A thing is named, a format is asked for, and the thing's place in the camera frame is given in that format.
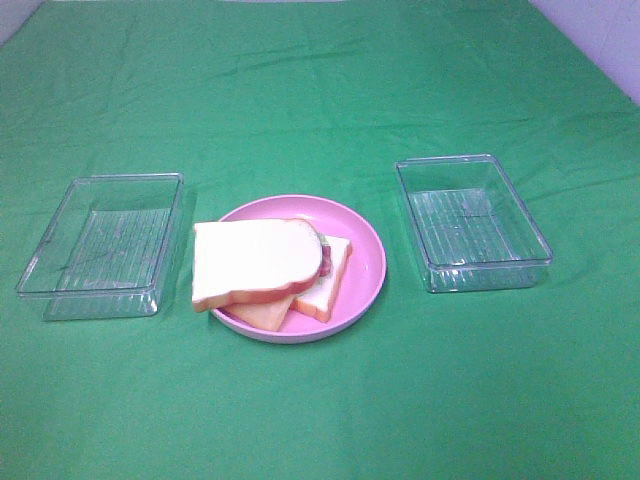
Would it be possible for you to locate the bread slice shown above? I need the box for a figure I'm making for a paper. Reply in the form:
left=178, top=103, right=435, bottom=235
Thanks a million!
left=192, top=219, right=323, bottom=312
left=291, top=235, right=352, bottom=323

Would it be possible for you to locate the green tablecloth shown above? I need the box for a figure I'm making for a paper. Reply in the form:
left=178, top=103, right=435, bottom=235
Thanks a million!
left=1, top=1, right=639, bottom=479

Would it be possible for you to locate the green lettuce leaf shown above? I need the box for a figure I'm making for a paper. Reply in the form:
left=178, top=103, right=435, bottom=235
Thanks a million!
left=316, top=233, right=331, bottom=282

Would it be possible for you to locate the bacon strip tray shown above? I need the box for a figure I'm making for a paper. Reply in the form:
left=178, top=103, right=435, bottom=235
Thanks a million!
left=319, top=243, right=332, bottom=277

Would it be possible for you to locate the yellow cheese slice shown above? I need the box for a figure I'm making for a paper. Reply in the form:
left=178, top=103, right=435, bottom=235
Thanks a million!
left=223, top=295, right=295, bottom=331

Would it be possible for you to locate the clear plastic tray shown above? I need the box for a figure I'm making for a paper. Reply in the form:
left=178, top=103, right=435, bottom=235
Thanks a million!
left=395, top=154, right=553, bottom=293
left=16, top=173, right=184, bottom=321

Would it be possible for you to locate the clear left plastic tray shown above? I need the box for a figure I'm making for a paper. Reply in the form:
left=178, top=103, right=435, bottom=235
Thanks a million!
left=16, top=173, right=184, bottom=321

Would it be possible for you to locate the clear right plastic tray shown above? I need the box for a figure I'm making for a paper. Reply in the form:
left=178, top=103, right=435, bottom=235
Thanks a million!
left=395, top=154, right=553, bottom=293

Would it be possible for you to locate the pink round plate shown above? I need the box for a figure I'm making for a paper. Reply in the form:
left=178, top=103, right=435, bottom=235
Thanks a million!
left=205, top=194, right=386, bottom=344

